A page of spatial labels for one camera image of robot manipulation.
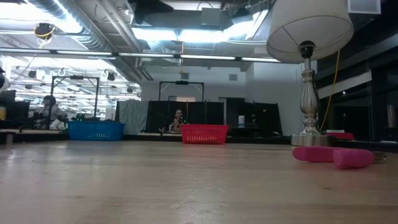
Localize white table lamp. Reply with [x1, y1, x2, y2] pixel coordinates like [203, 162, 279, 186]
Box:
[266, 0, 355, 147]

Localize black overhead camera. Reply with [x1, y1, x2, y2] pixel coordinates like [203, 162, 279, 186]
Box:
[33, 22, 57, 41]

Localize dark computer monitor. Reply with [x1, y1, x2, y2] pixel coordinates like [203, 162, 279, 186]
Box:
[0, 89, 31, 127]

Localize black gantry frame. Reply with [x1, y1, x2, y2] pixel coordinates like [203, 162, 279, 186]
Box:
[158, 80, 205, 102]
[49, 75, 101, 123]

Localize person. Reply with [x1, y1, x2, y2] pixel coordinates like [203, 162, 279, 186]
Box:
[169, 108, 190, 134]
[33, 95, 68, 130]

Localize red background object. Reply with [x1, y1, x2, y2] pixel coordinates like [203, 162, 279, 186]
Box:
[325, 132, 355, 141]

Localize blue plastic basket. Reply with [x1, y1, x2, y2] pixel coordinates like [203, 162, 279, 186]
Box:
[67, 121, 126, 141]

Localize overhead light bar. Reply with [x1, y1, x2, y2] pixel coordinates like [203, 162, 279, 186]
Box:
[0, 47, 282, 63]

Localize grey hanging cloth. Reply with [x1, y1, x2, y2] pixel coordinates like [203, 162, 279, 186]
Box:
[114, 99, 150, 136]

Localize red plastic basket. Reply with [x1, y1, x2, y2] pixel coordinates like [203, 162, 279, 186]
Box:
[180, 124, 229, 145]

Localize black cabinet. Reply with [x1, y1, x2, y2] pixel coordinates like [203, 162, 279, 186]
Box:
[226, 97, 283, 138]

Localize pink handled pliers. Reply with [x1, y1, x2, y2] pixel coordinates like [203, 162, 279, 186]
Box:
[291, 146, 388, 170]

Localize yellow hanging cable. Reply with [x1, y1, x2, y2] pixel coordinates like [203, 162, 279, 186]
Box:
[319, 49, 342, 131]

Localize black aluminium table frame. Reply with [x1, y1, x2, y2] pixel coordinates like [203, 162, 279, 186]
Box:
[0, 129, 398, 153]

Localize black partition screen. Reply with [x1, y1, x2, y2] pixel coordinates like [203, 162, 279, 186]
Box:
[146, 100, 225, 134]

